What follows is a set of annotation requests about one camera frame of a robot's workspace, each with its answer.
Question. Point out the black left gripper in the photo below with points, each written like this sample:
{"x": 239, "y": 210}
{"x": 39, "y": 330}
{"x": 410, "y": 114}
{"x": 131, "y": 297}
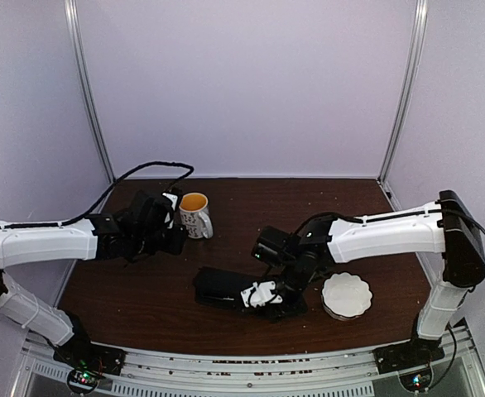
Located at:
{"x": 175, "y": 245}

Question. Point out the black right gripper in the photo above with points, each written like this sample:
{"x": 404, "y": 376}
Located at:
{"x": 299, "y": 305}

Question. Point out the black zippered tool case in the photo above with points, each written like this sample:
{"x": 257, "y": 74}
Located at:
{"x": 220, "y": 289}

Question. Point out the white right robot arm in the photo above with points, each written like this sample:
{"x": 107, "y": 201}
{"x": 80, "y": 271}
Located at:
{"x": 444, "y": 226}

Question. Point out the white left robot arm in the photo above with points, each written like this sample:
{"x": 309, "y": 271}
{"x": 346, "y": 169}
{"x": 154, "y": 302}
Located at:
{"x": 144, "y": 228}

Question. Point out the white floral ceramic mug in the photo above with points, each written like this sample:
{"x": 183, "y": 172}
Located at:
{"x": 194, "y": 215}

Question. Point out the white scalloped ceramic bowl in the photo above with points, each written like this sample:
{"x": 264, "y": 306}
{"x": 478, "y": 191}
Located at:
{"x": 346, "y": 297}

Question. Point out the right circuit board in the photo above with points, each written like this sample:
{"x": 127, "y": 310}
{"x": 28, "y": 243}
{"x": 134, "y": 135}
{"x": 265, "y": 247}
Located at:
{"x": 416, "y": 381}

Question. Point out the circuit board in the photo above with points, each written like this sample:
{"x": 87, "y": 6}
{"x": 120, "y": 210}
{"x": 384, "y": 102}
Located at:
{"x": 82, "y": 382}
{"x": 416, "y": 381}

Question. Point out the left circuit board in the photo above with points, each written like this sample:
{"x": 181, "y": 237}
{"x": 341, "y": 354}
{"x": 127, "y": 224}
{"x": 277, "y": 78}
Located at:
{"x": 82, "y": 382}

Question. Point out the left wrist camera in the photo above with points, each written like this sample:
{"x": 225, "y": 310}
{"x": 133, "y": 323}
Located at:
{"x": 172, "y": 199}

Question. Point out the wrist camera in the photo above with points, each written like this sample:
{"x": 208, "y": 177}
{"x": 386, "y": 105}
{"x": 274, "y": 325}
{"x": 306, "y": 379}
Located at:
{"x": 260, "y": 294}
{"x": 172, "y": 199}

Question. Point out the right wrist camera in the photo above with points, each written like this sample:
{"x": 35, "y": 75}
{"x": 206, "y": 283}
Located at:
{"x": 260, "y": 294}

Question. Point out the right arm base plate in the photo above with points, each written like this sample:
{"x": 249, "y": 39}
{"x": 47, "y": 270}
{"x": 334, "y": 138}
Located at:
{"x": 405, "y": 355}

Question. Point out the front aluminium rail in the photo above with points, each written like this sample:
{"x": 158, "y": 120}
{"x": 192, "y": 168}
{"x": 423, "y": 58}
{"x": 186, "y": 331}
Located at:
{"x": 350, "y": 372}

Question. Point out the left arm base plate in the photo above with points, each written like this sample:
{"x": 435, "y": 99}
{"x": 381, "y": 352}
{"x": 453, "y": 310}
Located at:
{"x": 94, "y": 358}

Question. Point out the left aluminium frame post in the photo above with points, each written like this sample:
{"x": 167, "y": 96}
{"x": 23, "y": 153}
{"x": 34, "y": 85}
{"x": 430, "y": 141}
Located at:
{"x": 72, "y": 21}

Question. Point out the aluminium frame post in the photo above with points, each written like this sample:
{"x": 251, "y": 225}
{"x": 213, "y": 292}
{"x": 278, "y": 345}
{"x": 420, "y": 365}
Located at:
{"x": 411, "y": 70}
{"x": 72, "y": 21}

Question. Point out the right aluminium frame post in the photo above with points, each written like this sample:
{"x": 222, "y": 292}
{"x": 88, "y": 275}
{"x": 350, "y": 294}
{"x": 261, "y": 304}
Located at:
{"x": 411, "y": 70}

